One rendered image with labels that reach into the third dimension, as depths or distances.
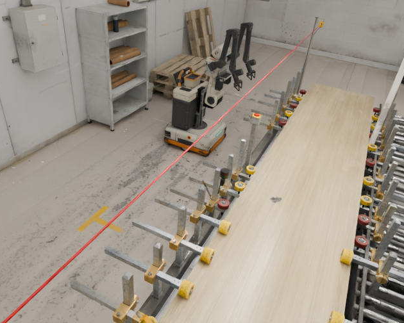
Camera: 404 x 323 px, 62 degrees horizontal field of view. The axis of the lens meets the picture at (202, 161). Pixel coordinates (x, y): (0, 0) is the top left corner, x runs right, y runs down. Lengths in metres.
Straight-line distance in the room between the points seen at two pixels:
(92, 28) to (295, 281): 3.68
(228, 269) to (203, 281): 0.16
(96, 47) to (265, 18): 6.39
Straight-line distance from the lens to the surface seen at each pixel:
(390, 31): 9.82
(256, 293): 1.90
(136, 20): 5.27
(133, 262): 1.89
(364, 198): 2.78
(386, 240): 2.32
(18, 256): 3.39
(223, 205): 2.32
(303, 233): 2.29
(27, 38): 4.00
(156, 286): 1.98
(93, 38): 4.63
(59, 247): 3.36
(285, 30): 10.09
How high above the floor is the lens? 2.41
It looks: 34 degrees down
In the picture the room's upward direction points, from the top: 6 degrees clockwise
